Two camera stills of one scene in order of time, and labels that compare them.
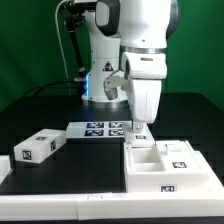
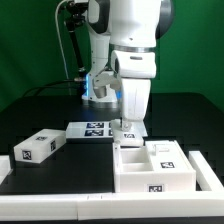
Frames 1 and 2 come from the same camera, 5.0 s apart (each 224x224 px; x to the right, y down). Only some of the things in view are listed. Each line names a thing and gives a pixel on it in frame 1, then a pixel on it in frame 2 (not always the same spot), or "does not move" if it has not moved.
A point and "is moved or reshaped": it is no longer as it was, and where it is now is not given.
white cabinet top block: [40, 146] does not move
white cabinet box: [163, 166] is moved or reshaped
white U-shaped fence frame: [170, 205] does not move
